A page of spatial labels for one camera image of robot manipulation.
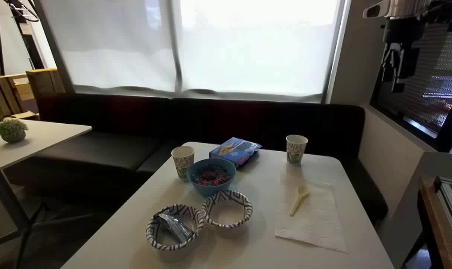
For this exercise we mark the silver foil packets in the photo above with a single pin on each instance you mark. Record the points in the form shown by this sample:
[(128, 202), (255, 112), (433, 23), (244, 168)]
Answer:
[(175, 226)]

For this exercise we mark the white side table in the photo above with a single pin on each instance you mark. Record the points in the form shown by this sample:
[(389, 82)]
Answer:
[(43, 138)]

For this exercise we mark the empty patterned paper bowl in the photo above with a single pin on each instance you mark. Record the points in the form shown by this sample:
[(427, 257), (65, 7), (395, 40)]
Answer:
[(228, 213)]

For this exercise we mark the small potted plant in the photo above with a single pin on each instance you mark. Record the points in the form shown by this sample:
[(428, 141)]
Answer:
[(11, 130)]

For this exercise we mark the blue bowl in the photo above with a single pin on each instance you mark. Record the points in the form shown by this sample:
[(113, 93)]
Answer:
[(211, 189)]

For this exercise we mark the patterned paper cup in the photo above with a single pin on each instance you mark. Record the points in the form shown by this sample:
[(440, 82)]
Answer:
[(183, 160), (296, 149)]

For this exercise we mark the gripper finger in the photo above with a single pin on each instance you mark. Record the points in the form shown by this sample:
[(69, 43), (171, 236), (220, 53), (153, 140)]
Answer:
[(396, 71), (412, 63)]

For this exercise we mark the cream plastic spoon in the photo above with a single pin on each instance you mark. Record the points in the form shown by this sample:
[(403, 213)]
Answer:
[(299, 200)]

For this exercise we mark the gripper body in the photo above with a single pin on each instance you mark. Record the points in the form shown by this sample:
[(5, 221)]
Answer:
[(401, 30)]

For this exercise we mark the blue packet box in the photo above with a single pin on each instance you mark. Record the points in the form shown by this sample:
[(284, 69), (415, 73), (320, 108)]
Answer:
[(233, 151)]

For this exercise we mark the wooden crate furniture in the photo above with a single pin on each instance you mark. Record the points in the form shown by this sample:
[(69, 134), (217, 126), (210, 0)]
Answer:
[(5, 93)]

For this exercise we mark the large window with white shade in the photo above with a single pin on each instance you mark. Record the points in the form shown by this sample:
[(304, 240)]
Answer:
[(248, 45)]

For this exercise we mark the black bench sofa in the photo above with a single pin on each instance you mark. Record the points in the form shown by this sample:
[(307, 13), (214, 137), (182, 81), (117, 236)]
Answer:
[(211, 119)]

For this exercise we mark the white paper napkin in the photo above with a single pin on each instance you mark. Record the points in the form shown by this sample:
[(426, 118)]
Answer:
[(315, 228)]

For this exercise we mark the patterned paper bowl with packets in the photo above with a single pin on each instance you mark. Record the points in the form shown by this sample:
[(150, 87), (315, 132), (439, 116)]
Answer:
[(155, 237)]

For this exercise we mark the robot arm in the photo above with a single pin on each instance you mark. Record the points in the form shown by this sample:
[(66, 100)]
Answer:
[(405, 6)]

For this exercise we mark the pink and dark candy heap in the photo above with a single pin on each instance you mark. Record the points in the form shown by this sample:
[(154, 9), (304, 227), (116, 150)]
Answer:
[(211, 175)]

